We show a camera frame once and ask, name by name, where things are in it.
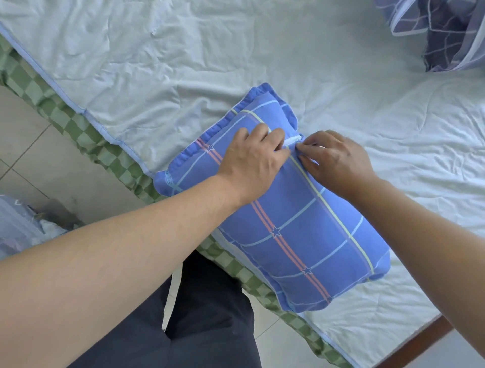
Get translucent plastic bag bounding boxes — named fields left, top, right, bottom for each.
left=0, top=194, right=85, bottom=261

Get blue plaid pillow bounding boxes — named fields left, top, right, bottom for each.
left=153, top=83, right=392, bottom=314

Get person's dark trousers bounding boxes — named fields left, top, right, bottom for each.
left=68, top=250, right=263, bottom=368

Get person's left forearm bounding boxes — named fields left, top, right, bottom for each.
left=0, top=174, right=244, bottom=368

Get brown wooden bed frame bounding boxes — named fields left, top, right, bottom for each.
left=373, top=315, right=455, bottom=368

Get green checkered bed sheet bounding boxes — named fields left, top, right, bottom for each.
left=0, top=34, right=354, bottom=368

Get person's right forearm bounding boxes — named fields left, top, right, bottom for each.
left=349, top=172, right=485, bottom=359

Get person's left hand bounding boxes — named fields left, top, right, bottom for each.
left=216, top=123, right=292, bottom=208

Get person's right hand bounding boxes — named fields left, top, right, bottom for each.
left=295, top=130, right=378, bottom=202

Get pale green quilt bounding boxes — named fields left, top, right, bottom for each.
left=0, top=0, right=485, bottom=367

